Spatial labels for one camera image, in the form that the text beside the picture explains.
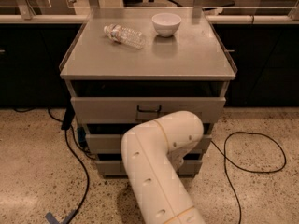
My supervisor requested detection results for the blue tape on floor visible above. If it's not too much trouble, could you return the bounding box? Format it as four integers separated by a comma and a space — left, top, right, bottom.
45, 210, 76, 224

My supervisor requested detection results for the grey top drawer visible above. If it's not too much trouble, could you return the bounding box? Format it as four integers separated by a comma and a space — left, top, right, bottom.
71, 97, 225, 124

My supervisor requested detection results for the black cable floor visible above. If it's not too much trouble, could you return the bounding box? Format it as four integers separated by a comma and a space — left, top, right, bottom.
210, 131, 287, 224
12, 107, 97, 224

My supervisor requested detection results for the grey bottom drawer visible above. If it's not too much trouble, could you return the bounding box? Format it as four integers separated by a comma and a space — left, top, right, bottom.
95, 160, 202, 177

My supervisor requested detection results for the grey middle drawer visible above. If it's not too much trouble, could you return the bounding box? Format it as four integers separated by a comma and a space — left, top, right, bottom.
86, 134, 211, 154

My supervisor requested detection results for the clear plastic water bottle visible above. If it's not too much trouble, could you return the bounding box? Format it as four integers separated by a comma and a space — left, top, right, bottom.
104, 24, 146, 49

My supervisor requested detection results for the grey drawer cabinet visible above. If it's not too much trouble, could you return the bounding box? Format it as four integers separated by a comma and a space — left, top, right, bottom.
58, 7, 238, 180

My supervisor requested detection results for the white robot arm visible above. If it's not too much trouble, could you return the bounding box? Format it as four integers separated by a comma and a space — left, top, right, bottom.
121, 111, 206, 224

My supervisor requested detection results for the white bowl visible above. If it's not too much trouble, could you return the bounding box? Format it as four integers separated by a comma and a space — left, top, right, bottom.
151, 13, 181, 37

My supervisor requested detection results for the black cable right floor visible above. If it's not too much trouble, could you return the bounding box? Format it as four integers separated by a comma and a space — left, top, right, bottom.
210, 131, 287, 224

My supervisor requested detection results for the black cable left floor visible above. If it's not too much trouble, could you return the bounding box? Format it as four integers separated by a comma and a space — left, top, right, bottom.
12, 107, 97, 224

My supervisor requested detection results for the grey drawer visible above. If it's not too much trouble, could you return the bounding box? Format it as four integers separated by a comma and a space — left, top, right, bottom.
71, 97, 225, 124
95, 160, 202, 177
86, 134, 211, 154

